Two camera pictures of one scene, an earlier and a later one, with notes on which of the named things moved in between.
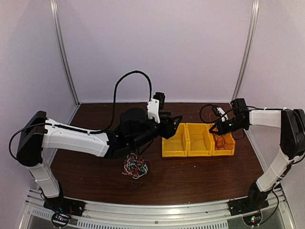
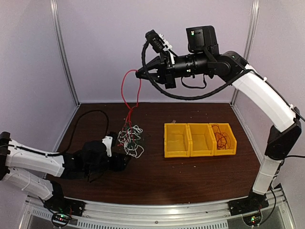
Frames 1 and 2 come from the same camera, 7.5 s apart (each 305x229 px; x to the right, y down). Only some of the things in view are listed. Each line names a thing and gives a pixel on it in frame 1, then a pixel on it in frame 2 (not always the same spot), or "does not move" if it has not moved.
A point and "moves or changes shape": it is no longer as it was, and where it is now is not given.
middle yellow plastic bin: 200,140 does not move
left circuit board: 61,218 does not move
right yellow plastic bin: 223,145 does not move
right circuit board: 253,219 does not move
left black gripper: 169,129 to 118,164
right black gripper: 220,126 to 163,76
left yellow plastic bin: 177,145 does not move
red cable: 220,141 moves or changes shape
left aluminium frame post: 57,27 does not move
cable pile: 137,167 moves or changes shape
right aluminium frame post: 248,48 does not move
